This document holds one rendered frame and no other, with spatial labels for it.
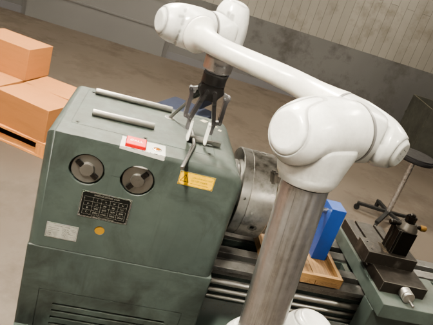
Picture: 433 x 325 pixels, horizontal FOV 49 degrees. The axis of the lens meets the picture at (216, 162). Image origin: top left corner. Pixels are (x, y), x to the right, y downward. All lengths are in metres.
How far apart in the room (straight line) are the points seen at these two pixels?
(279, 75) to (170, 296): 0.86
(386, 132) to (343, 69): 7.73
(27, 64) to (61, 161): 3.01
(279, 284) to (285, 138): 0.32
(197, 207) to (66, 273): 0.48
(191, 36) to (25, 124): 2.91
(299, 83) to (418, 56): 7.90
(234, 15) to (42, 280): 1.02
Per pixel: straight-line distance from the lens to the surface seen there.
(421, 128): 7.48
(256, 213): 1.64
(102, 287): 1.67
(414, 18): 8.93
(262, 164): 1.67
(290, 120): 0.88
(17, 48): 4.45
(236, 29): 1.40
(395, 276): 1.92
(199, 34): 1.27
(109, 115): 1.57
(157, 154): 1.41
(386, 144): 1.02
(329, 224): 1.87
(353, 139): 0.94
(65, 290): 1.70
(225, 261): 1.75
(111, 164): 1.43
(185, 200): 1.47
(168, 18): 1.29
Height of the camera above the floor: 1.81
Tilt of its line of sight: 22 degrees down
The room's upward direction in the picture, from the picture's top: 18 degrees clockwise
